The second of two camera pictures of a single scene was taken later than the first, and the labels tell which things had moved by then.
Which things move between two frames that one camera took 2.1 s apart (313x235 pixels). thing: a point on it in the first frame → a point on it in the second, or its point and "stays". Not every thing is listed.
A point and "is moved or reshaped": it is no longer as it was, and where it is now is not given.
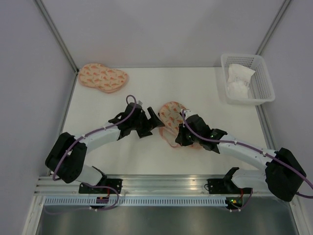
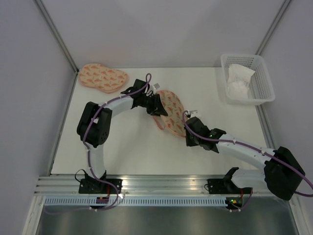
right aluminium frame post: x=272 y=29 stays
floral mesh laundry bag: x=170 y=114 is moved or reshaped
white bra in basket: x=238 y=81 stays
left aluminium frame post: x=60 y=39 stays
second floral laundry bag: x=97 y=75 stays
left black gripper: x=149 y=124 → x=157 y=108
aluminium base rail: x=142 y=185 stays
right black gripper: x=180 y=139 → x=189 y=142
